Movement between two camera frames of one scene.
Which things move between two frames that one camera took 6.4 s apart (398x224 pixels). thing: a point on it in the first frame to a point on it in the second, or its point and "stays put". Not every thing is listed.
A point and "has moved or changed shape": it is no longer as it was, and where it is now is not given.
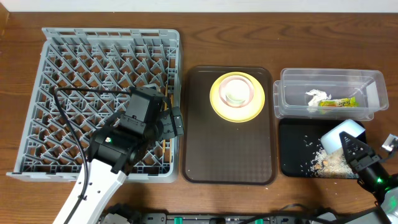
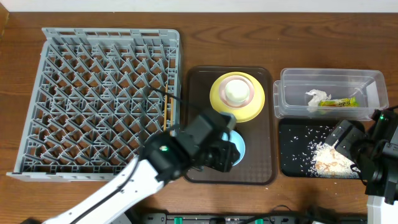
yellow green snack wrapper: [349, 102] stays put
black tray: [299, 140] stays put
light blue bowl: [331, 142] has moved or changed shape
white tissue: [318, 96] stays put
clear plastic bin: [329, 94] stays put
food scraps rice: [333, 164] has moved or changed shape
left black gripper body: [142, 130] to [193, 154]
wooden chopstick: [163, 150] stays put
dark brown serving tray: [217, 152] stays put
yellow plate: [242, 113] stays put
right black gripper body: [375, 175] to [351, 140]
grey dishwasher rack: [102, 58] stays put
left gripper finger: [178, 121] to [220, 155]
